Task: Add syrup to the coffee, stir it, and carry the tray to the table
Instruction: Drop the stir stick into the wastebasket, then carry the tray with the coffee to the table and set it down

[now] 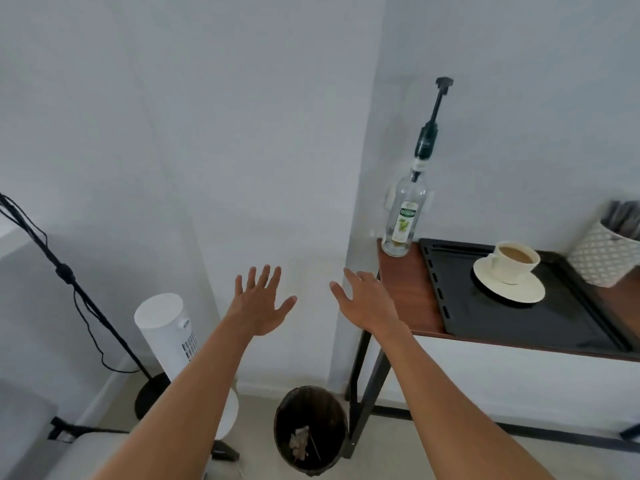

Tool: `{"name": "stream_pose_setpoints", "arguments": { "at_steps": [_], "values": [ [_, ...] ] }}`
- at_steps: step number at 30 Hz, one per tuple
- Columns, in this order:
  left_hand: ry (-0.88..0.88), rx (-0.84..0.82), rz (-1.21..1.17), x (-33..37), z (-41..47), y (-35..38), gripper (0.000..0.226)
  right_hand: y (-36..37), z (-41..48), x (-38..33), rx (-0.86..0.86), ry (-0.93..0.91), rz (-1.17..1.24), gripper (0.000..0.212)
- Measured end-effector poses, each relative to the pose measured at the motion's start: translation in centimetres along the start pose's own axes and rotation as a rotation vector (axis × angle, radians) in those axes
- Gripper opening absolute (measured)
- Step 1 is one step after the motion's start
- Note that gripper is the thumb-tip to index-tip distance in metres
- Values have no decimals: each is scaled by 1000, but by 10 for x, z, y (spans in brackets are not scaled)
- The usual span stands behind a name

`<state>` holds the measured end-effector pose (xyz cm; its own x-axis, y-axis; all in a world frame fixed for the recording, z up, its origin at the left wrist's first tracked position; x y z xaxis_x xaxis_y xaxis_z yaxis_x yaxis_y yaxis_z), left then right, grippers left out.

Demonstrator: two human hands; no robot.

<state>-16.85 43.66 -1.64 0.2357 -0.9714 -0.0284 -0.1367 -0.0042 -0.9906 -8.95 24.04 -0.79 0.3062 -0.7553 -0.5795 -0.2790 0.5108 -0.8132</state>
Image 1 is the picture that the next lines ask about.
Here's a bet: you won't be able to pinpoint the person's right hand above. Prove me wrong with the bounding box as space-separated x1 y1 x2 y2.
329 267 401 336

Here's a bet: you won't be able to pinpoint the person's left hand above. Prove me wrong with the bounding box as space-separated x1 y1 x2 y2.
222 265 299 338

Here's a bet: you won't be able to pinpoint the person's left forearm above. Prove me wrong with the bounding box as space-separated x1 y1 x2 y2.
94 319 262 480

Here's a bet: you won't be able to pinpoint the person's right forearm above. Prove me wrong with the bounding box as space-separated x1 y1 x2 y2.
369 322 552 480

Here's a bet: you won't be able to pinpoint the white tower fan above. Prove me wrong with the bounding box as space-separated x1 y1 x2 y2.
133 293 240 441

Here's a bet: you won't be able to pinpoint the clear glass syrup bottle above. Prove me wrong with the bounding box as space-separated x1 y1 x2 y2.
381 166 432 258

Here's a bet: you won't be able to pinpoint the dark wooden waste bin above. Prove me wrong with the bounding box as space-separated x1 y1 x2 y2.
273 386 350 477

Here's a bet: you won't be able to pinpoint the crumpled trash in bin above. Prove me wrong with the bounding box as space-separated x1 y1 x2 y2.
288 425 324 463

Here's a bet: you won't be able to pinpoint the small black object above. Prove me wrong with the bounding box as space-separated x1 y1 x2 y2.
209 439 241 463

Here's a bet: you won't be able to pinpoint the black baking tray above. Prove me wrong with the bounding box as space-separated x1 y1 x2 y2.
418 238 640 353

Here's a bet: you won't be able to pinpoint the white coffee cup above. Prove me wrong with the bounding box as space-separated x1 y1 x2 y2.
485 241 541 285

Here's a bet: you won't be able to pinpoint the black floor stand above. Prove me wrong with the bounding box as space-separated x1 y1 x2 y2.
0 192 174 421

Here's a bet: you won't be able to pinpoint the milk coffee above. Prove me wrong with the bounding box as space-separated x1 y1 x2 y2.
500 246 537 263

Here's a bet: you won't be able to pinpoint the dark green pump dispenser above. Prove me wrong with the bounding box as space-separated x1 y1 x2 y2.
412 77 455 174

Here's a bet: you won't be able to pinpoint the white saucer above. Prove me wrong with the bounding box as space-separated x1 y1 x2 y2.
472 257 546 304

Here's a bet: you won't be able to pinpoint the white patterned pot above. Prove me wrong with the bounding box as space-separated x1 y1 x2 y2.
566 218 640 288

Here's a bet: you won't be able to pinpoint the grey items in pot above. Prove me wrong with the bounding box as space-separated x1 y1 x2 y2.
599 200 640 235

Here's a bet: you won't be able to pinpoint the wooden table with black frame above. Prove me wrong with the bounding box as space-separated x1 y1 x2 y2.
345 238 640 460

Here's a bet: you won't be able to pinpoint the black cable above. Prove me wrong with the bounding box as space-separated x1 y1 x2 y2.
0 195 142 374

